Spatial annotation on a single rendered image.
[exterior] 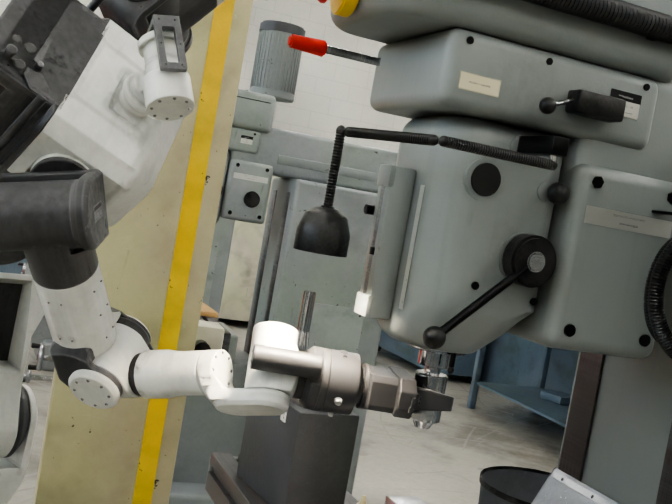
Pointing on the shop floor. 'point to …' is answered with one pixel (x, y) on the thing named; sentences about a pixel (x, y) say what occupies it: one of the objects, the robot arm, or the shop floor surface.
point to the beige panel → (154, 291)
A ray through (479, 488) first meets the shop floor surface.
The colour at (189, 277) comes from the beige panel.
